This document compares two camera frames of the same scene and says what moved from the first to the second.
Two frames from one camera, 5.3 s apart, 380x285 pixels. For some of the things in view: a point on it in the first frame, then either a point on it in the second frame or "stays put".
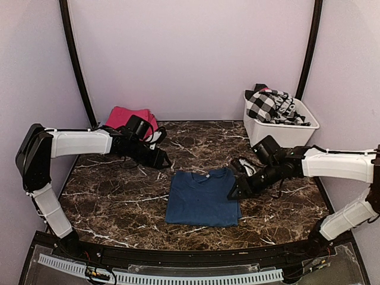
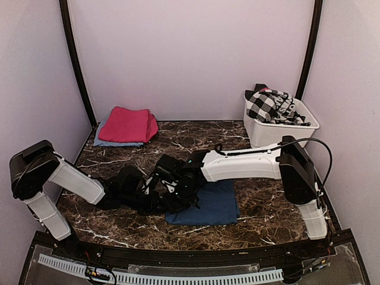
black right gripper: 243,183 to 173,206
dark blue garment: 201,199 stays put
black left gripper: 156,161 to 152,208
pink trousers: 121,116 stays put
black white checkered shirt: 262,105 stays put
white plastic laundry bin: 288,135 stays put
